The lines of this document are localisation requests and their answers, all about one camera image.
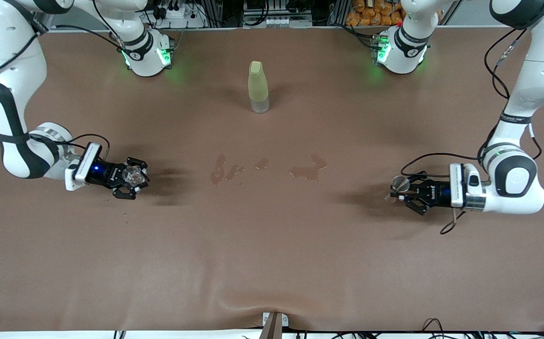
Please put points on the clear stemmed glass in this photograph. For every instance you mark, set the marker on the clear stemmed glass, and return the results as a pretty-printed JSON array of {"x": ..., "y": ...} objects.
[{"x": 400, "y": 183}]

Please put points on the metal table edge bracket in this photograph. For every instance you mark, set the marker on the metal table edge bracket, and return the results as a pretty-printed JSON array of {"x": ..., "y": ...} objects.
[{"x": 274, "y": 327}]

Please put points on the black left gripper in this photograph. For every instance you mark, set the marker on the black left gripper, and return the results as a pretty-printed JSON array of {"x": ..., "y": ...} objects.
[{"x": 437, "y": 193}]

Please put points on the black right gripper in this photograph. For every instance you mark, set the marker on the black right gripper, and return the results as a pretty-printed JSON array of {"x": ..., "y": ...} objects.
[{"x": 103, "y": 172}]

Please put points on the small clear glass beaker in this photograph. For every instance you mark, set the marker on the small clear glass beaker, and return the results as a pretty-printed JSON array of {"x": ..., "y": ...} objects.
[{"x": 134, "y": 175}]

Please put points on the small brown liquid puddle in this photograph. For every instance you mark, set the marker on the small brown liquid puddle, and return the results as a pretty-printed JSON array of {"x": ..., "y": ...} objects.
[{"x": 262, "y": 164}]

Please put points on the pile of orange packets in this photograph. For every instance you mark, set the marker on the pile of orange packets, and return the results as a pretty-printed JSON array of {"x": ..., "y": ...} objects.
[{"x": 366, "y": 16}]

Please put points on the brown table mat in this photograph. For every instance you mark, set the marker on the brown table mat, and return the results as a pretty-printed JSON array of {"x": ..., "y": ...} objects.
[{"x": 272, "y": 245}]

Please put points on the white power strip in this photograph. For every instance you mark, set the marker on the white power strip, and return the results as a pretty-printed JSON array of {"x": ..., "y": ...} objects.
[{"x": 175, "y": 13}]

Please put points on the yellow-green capped bottle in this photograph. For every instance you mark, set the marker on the yellow-green capped bottle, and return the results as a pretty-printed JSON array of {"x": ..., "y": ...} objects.
[{"x": 258, "y": 84}]

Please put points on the wide brown liquid puddle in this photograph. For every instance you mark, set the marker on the wide brown liquid puddle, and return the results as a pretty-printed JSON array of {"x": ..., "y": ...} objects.
[{"x": 309, "y": 173}]

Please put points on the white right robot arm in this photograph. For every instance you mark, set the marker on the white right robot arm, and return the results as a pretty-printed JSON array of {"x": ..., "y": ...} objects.
[{"x": 12, "y": 61}]

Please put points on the long brown liquid puddle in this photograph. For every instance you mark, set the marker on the long brown liquid puddle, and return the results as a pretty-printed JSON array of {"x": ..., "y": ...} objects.
[{"x": 217, "y": 176}]

